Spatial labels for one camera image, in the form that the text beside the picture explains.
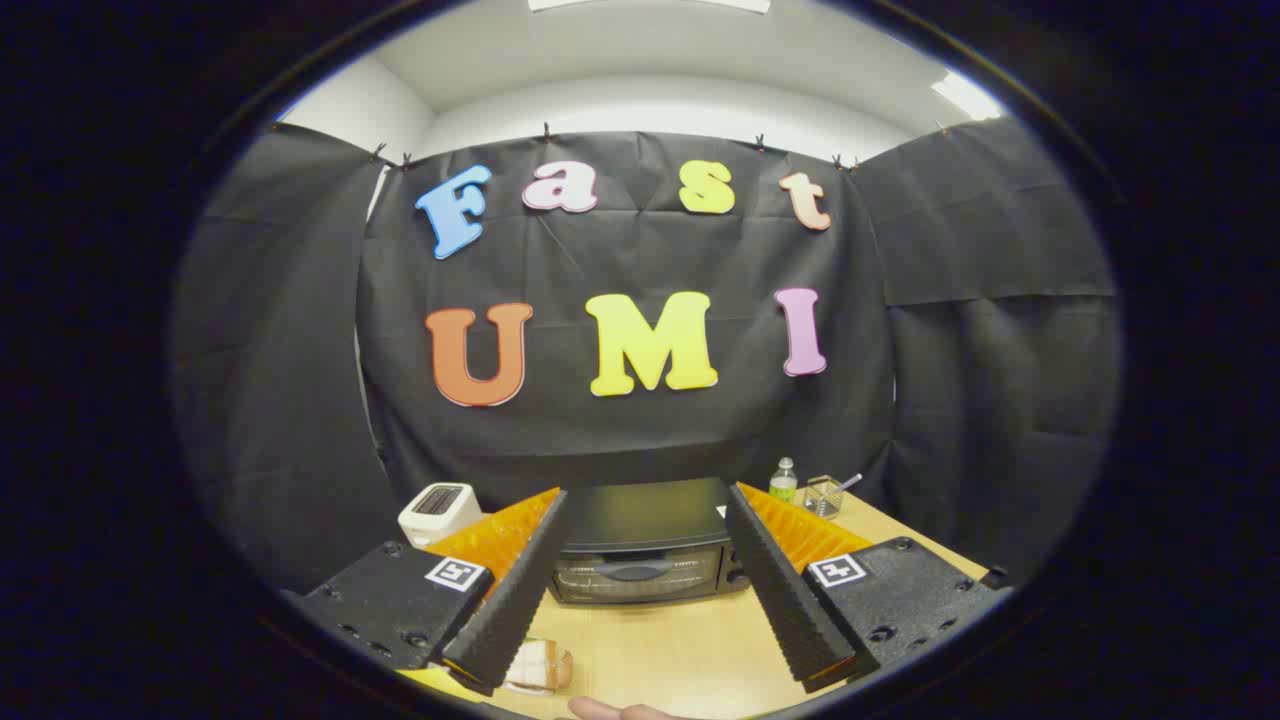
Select white pop-up toaster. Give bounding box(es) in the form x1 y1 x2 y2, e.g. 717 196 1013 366
398 482 484 549

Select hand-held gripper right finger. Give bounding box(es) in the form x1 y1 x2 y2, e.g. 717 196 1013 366
722 482 1011 694

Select small ceiling light panel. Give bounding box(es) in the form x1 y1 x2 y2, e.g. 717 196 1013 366
932 70 1004 122

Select black toaster oven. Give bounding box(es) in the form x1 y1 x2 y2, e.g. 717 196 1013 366
548 477 751 606

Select long ceiling light panel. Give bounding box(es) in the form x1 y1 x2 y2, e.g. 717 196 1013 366
527 0 771 14

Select toasted bread sandwich with lettuce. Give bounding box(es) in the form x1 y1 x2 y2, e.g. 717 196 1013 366
503 640 574 696

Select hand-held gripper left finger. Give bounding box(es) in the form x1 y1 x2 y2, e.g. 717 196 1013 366
300 487 569 698

